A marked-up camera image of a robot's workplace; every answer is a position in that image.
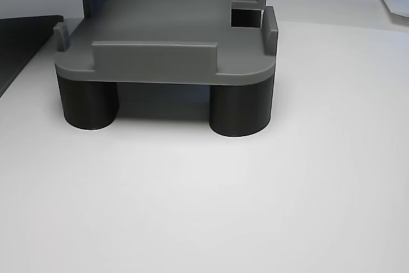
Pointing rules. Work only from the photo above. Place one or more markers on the light grey sheet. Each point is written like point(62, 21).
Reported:
point(397, 3)

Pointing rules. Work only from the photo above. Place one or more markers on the dark grey flat plate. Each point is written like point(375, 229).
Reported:
point(22, 43)

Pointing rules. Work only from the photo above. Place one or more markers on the grey holder with black legs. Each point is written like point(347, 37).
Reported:
point(166, 14)

